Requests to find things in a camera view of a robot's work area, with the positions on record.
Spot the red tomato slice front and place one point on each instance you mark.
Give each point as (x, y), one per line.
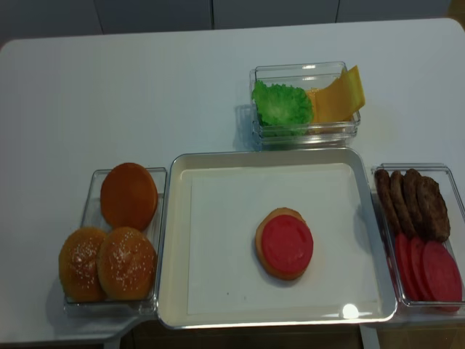
(287, 244)

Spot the red tomato slice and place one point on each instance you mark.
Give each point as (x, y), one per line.
(287, 244)
(440, 274)
(402, 249)
(416, 251)

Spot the green lettuce leaf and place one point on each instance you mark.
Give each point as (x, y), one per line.
(285, 108)

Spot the clear box for lettuce cheese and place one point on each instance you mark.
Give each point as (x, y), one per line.
(305, 76)

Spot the bottom bun half on tray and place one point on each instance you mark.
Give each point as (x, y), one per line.
(258, 244)

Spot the white paper sheet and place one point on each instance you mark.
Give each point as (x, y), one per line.
(227, 208)

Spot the smooth brown bun bottom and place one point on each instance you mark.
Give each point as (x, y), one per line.
(128, 197)

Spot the yellow cheese slice front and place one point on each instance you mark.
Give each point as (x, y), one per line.
(329, 109)

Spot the yellow cheese slice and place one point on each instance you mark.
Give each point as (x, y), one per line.
(329, 109)
(350, 83)

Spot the sesame bun top right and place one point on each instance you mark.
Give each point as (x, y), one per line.
(126, 265)

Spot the sesame bun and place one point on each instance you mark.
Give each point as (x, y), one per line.
(126, 265)
(78, 265)

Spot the clear box for buns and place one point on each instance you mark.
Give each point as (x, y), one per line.
(92, 216)

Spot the yellow cheese slice back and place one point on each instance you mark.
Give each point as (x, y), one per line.
(350, 83)

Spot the silver metal tray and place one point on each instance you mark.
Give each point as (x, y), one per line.
(173, 268)

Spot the brown meat patty leftmost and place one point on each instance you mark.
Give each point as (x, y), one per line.
(382, 182)

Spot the brown meat patty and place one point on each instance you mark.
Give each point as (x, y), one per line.
(397, 197)
(382, 182)
(433, 210)
(409, 190)

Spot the sesame bun top left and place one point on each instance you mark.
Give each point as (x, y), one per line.
(78, 265)

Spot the red tomato slice leftmost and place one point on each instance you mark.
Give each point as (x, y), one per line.
(402, 249)

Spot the clear box for patties tomatoes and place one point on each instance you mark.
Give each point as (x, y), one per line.
(454, 245)

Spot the brown meat patty front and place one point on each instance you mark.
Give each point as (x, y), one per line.
(433, 210)

